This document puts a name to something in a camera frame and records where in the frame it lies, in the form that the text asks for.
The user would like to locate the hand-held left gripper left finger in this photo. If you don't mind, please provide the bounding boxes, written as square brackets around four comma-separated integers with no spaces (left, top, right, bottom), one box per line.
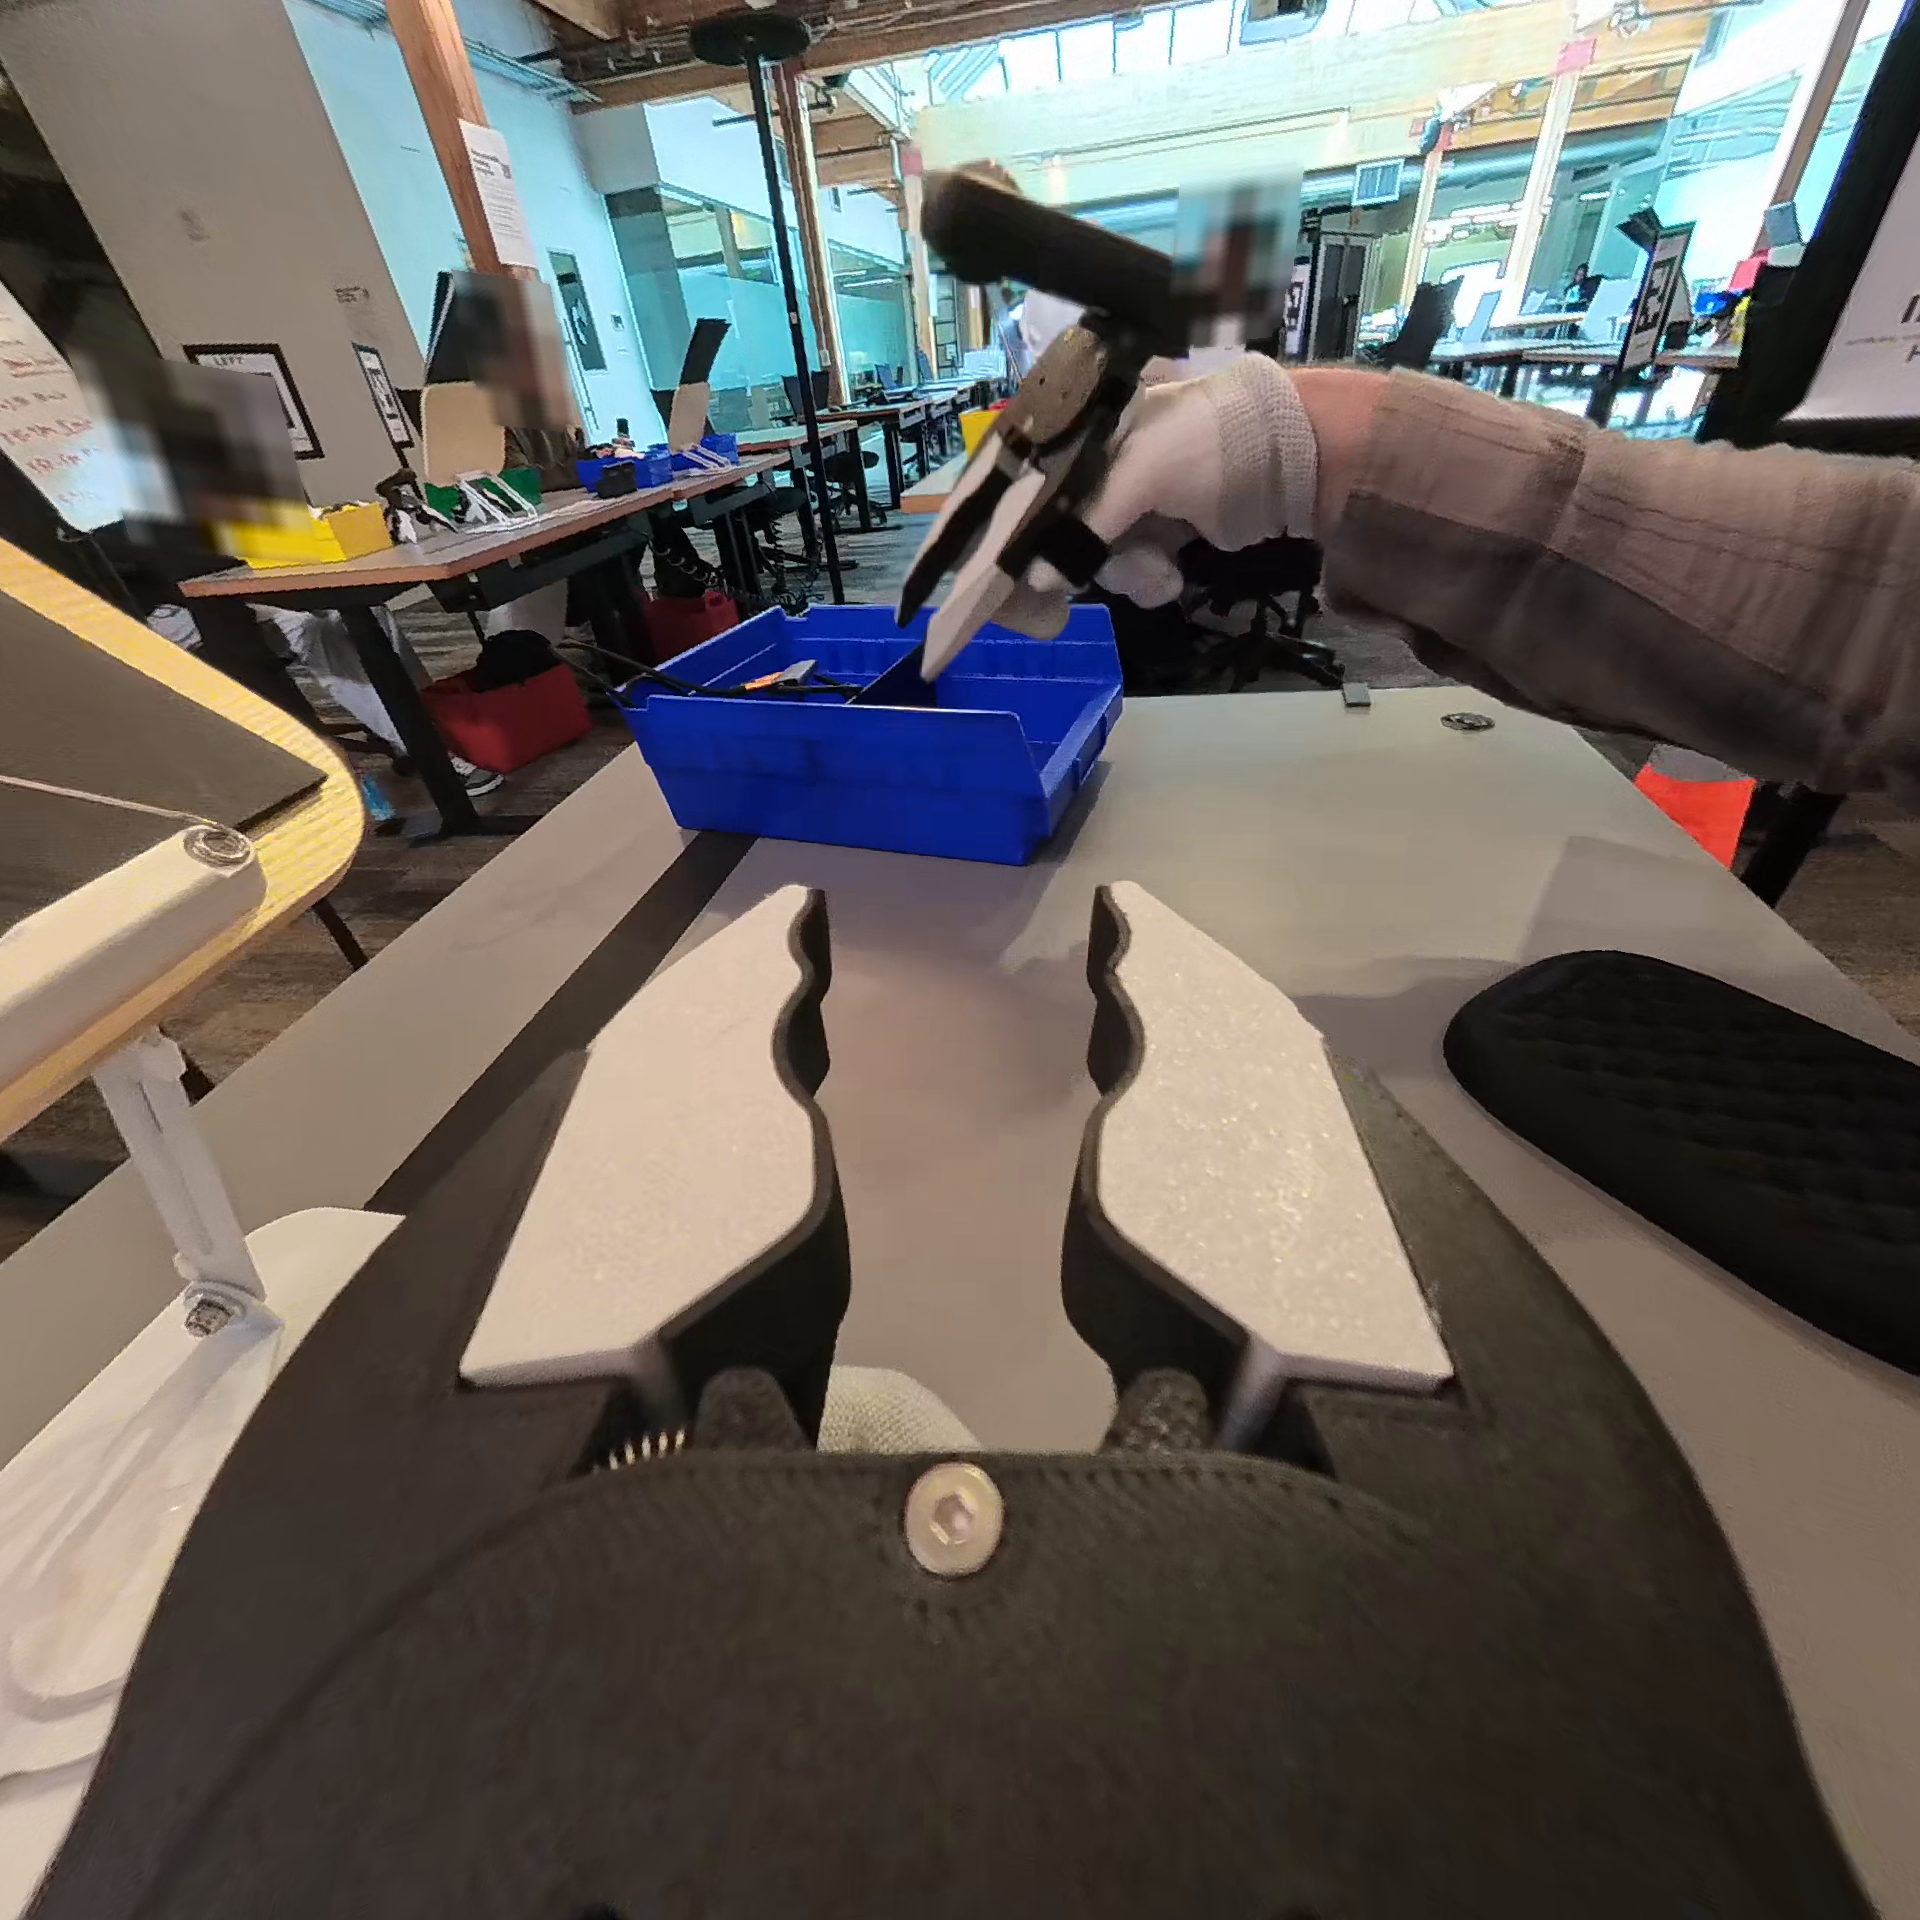
[460,887,852,1411]

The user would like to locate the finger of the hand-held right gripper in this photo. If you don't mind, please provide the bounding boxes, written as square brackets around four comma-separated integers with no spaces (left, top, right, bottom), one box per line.
[894,366,1075,625]
[919,452,1088,685]

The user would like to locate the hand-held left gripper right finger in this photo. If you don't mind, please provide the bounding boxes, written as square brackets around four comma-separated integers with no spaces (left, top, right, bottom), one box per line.
[1066,879,1457,1411]

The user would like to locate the blue plastic bin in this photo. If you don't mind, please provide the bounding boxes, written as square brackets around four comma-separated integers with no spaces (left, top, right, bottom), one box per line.
[622,601,1130,867]

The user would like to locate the person's right hand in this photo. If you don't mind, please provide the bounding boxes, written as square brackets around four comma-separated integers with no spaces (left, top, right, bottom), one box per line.
[1044,352,1327,637]

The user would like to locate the black round-base pole stand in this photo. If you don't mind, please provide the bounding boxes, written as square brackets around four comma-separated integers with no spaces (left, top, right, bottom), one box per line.
[691,6,862,607]

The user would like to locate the red storage crate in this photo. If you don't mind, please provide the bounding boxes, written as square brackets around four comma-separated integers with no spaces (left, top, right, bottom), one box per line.
[640,590,753,663]
[420,660,596,776]

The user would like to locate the dark cloth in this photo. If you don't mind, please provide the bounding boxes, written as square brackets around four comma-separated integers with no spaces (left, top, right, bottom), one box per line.
[1440,952,1920,1377]

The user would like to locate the background office desk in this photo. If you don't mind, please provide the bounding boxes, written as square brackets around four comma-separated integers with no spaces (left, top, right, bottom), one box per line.
[175,444,787,836]

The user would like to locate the orange traffic cone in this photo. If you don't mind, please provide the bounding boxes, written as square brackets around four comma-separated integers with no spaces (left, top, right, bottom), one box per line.
[1636,750,1763,878]

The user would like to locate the wooden beam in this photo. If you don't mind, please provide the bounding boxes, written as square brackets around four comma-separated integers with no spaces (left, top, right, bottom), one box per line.
[383,0,517,279]

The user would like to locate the black framed marker sign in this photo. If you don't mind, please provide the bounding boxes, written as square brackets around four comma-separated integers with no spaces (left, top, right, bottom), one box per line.
[1720,0,1920,459]

